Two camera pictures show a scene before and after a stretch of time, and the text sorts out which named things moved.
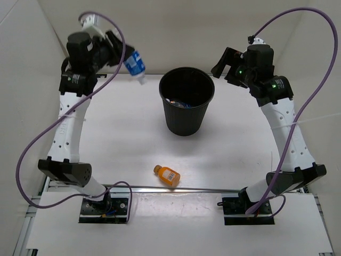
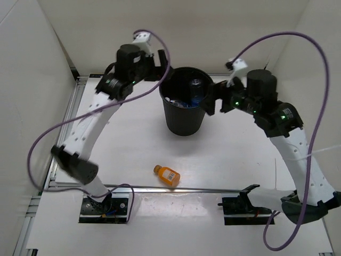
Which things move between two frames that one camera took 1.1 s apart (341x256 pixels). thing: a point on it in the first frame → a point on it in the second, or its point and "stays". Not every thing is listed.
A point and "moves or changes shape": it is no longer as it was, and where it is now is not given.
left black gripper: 116,52 → 156,73
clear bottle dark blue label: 136,67 moves or changes shape
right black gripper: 231,57 → 216,92
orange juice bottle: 167,175 stays
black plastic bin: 186,93 stays
